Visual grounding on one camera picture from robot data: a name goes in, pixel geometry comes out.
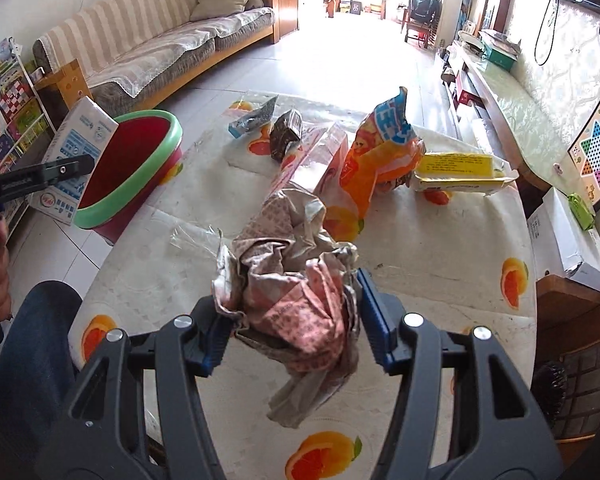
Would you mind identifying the green folded pouch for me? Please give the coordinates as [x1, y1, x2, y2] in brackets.
[567, 193, 595, 231]

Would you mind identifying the children book rack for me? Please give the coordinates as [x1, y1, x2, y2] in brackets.
[0, 38, 56, 219]

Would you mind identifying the orange print tablecloth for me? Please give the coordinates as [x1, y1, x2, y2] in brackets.
[68, 110, 536, 479]

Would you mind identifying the wooden chair with clothes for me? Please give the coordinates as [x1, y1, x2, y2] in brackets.
[403, 0, 442, 49]

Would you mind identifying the long tv cabinet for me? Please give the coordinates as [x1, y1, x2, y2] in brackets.
[448, 42, 586, 197]

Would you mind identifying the orange blue snack bag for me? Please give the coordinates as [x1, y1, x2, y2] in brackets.
[339, 87, 426, 219]

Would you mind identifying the pink brown paper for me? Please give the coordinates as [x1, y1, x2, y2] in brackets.
[212, 188, 361, 428]

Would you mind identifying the blue grey snack packet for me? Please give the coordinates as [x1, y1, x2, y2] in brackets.
[227, 96, 277, 139]

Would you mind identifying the white cardboard box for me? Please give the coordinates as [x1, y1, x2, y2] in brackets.
[527, 188, 600, 292]

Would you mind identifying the blue white milk carton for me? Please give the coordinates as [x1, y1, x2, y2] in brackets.
[29, 96, 119, 226]

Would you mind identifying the striped covered wooden sofa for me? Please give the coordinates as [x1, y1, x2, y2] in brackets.
[32, 0, 279, 116]

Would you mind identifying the chinese checkers board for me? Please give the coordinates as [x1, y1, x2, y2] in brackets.
[568, 102, 600, 211]

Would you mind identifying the green box on cabinet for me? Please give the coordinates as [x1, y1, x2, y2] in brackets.
[482, 44, 517, 72]

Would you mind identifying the dark brown small packet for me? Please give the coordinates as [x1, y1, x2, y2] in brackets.
[270, 108, 302, 162]

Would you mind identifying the long yellow box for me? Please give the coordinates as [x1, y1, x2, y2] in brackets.
[410, 153, 519, 195]

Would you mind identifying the red bin green rim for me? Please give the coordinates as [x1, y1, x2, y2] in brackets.
[73, 110, 183, 244]

